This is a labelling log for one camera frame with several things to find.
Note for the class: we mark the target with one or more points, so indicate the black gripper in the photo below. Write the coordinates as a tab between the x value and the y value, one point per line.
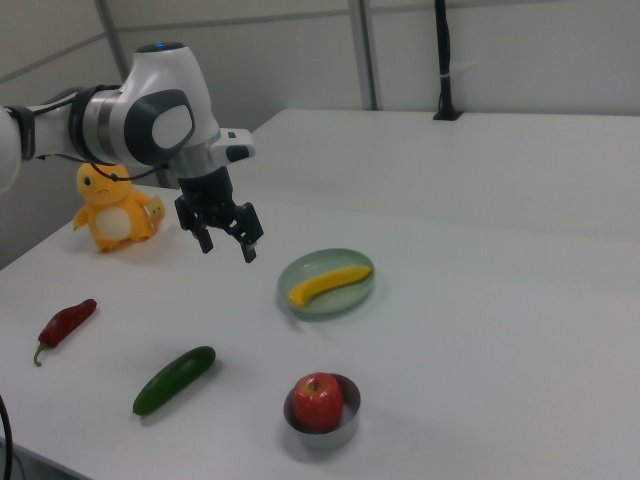
209	196

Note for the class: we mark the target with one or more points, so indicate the green cucumber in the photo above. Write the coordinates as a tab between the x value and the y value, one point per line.
175	380

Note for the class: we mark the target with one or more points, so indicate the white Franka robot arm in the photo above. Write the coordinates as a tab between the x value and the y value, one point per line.
150	105

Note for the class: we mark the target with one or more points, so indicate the metal bowl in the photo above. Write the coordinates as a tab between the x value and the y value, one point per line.
350	405

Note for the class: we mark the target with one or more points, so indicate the yellow banana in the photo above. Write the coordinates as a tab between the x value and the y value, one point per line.
327	284

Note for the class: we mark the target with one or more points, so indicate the orange plush toy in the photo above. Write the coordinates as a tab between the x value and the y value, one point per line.
112	210

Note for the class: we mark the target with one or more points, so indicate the pale green plate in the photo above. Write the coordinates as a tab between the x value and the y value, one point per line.
345	295

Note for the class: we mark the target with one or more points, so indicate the red chili pepper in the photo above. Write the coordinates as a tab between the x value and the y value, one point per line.
67	324

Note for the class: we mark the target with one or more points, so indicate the red apple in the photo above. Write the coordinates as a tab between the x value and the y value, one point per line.
318	402

